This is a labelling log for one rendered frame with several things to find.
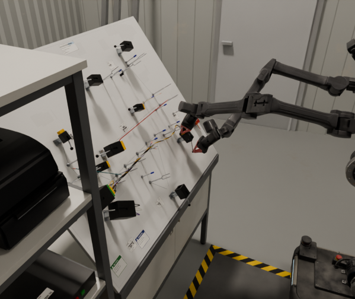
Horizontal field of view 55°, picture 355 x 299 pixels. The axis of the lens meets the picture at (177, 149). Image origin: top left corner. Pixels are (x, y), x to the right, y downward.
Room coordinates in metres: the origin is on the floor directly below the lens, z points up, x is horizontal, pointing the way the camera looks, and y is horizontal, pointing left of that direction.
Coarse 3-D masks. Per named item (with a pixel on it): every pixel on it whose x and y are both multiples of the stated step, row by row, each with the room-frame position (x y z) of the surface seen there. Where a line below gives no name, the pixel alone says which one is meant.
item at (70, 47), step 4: (72, 40) 1.66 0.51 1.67; (60, 44) 1.58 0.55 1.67; (64, 44) 1.60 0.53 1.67; (68, 44) 1.62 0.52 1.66; (72, 44) 1.64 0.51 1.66; (60, 48) 1.57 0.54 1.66; (64, 48) 1.58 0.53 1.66; (68, 48) 1.60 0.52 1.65; (72, 48) 1.62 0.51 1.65; (76, 48) 1.64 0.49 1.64; (64, 52) 1.57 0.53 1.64; (68, 52) 1.59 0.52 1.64
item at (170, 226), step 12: (216, 156) 1.89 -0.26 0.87; (204, 180) 1.69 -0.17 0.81; (192, 192) 1.51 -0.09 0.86; (180, 216) 1.37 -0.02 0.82; (168, 228) 1.24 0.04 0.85; (156, 240) 1.14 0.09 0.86; (156, 252) 1.12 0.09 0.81; (144, 264) 1.02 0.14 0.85; (132, 276) 0.94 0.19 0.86; (132, 288) 0.92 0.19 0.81
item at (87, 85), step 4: (92, 76) 1.47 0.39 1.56; (96, 76) 1.49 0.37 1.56; (100, 76) 1.51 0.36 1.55; (84, 80) 1.45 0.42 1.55; (88, 80) 1.46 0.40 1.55; (92, 80) 1.46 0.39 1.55; (96, 80) 1.47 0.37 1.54; (100, 80) 1.49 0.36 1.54; (84, 84) 1.51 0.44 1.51; (88, 84) 1.50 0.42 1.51; (92, 84) 1.46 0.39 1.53; (96, 84) 1.48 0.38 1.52; (100, 84) 1.50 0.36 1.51; (88, 88) 1.51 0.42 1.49
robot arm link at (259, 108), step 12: (252, 96) 1.31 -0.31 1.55; (264, 96) 1.26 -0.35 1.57; (252, 108) 1.27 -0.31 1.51; (264, 108) 1.22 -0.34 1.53; (276, 108) 1.23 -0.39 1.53; (288, 108) 1.24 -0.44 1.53; (300, 108) 1.25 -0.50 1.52; (312, 120) 1.24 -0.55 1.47; (324, 120) 1.24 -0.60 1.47; (336, 120) 1.25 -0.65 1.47; (336, 132) 1.23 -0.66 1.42; (348, 132) 1.22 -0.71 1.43
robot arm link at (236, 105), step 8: (248, 96) 1.35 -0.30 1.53; (200, 104) 1.59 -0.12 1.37; (208, 104) 1.54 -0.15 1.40; (216, 104) 1.48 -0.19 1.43; (224, 104) 1.43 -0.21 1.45; (232, 104) 1.38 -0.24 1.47; (240, 104) 1.34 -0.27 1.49; (200, 112) 1.55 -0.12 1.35; (208, 112) 1.51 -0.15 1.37; (216, 112) 1.48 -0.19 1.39; (224, 112) 1.44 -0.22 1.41; (232, 112) 1.40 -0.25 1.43; (240, 112) 1.36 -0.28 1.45
